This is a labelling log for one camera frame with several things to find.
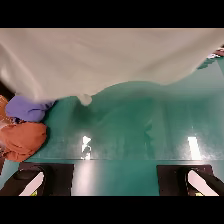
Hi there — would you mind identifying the purple garment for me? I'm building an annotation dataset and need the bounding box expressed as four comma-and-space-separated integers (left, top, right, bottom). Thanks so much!
5, 95, 56, 123

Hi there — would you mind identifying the brown garment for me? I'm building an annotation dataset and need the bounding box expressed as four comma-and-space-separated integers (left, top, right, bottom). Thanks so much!
0, 94, 9, 125

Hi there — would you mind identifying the cream shirt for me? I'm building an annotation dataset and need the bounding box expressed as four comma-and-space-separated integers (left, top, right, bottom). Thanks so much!
0, 27, 224, 107

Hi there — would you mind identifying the heap of clothes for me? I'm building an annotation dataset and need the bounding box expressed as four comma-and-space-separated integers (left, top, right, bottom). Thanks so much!
206, 46, 224, 62

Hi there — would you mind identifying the orange garment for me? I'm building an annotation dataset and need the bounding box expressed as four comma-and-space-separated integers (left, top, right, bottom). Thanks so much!
0, 121, 48, 163

